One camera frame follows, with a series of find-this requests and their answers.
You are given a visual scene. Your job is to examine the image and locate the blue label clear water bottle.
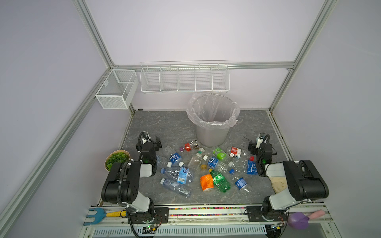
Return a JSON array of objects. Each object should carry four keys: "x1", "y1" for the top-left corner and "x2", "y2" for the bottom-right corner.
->
[{"x1": 156, "y1": 155, "x2": 172, "y2": 168}]

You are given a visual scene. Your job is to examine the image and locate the blue label bottle red cap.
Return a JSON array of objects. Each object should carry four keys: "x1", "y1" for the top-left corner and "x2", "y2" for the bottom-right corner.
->
[{"x1": 246, "y1": 156, "x2": 258, "y2": 175}]

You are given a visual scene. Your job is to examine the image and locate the small blue label bottle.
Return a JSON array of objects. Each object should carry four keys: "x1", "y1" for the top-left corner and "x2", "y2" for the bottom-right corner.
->
[{"x1": 229, "y1": 169, "x2": 251, "y2": 194}]

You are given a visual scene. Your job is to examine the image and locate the large blue label water bottle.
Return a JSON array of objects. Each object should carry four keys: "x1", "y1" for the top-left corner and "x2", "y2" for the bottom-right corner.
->
[{"x1": 160, "y1": 166, "x2": 194, "y2": 184}]

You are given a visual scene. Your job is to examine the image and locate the clear bottle blue cap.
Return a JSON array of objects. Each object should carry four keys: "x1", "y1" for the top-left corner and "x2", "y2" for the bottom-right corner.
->
[{"x1": 160, "y1": 178, "x2": 191, "y2": 198}]

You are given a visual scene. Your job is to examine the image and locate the green soda bottle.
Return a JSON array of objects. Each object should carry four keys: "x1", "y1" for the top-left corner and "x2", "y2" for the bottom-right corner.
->
[{"x1": 209, "y1": 169, "x2": 231, "y2": 193}]

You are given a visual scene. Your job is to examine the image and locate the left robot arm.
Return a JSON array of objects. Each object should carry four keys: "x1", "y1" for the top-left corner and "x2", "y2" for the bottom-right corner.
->
[{"x1": 101, "y1": 131, "x2": 162, "y2": 223}]

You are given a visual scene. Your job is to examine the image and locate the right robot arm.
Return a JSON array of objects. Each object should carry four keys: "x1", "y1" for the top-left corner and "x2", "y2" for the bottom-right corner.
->
[{"x1": 246, "y1": 134, "x2": 329, "y2": 222}]

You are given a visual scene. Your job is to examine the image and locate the grey mesh waste bin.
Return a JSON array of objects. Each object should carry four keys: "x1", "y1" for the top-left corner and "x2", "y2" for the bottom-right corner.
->
[{"x1": 189, "y1": 94, "x2": 236, "y2": 148}]

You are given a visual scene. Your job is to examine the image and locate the blue label bottle white cap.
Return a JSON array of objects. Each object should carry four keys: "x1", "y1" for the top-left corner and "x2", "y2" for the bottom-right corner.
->
[{"x1": 164, "y1": 146, "x2": 185, "y2": 167}]

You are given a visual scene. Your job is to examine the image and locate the red label clear bottle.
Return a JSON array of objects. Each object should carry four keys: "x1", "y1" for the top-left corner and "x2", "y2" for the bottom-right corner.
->
[{"x1": 227, "y1": 146, "x2": 250, "y2": 159}]

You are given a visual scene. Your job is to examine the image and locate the potted green plant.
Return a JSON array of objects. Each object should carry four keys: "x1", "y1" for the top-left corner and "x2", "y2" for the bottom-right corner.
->
[{"x1": 105, "y1": 150, "x2": 130, "y2": 171}]

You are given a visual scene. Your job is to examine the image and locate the beige work glove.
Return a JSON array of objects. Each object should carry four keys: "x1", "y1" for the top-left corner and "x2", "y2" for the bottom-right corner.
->
[{"x1": 269, "y1": 177, "x2": 288, "y2": 194}]

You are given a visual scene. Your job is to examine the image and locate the green label clear bottle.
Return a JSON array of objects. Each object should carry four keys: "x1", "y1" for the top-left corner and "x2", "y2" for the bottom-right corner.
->
[{"x1": 213, "y1": 146, "x2": 234, "y2": 167}]

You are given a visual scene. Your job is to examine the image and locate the clear bottle green band cap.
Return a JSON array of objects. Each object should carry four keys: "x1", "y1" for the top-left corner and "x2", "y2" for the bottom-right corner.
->
[{"x1": 188, "y1": 147, "x2": 205, "y2": 169}]

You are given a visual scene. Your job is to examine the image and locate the small red label purple cap bottle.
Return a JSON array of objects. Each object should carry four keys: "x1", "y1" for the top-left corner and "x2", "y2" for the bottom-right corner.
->
[{"x1": 179, "y1": 139, "x2": 199, "y2": 152}]

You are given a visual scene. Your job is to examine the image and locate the blue pocari label bottle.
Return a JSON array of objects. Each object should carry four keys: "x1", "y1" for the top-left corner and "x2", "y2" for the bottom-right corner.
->
[{"x1": 203, "y1": 155, "x2": 230, "y2": 173}]

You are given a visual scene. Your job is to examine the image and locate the orange label bottle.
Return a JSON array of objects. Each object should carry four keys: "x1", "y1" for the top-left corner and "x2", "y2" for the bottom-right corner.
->
[{"x1": 200, "y1": 164, "x2": 214, "y2": 192}]

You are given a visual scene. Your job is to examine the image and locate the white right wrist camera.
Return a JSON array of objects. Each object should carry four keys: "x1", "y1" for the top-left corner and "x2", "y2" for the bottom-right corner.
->
[{"x1": 256, "y1": 133, "x2": 267, "y2": 148}]

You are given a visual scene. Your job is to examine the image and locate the white mesh wall basket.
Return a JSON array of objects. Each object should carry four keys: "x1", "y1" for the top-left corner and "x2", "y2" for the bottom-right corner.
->
[{"x1": 96, "y1": 69, "x2": 139, "y2": 110}]

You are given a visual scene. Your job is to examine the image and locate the purple scoop pink handle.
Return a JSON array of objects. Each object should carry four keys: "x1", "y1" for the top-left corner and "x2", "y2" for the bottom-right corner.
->
[{"x1": 288, "y1": 210, "x2": 325, "y2": 230}]

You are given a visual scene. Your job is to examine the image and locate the blue garden fork yellow handle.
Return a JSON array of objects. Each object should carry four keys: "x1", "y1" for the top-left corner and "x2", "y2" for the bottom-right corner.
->
[{"x1": 83, "y1": 207, "x2": 126, "y2": 226}]

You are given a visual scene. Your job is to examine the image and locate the white wire wall shelf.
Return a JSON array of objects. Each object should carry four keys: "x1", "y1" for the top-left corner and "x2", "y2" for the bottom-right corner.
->
[{"x1": 140, "y1": 60, "x2": 230, "y2": 93}]

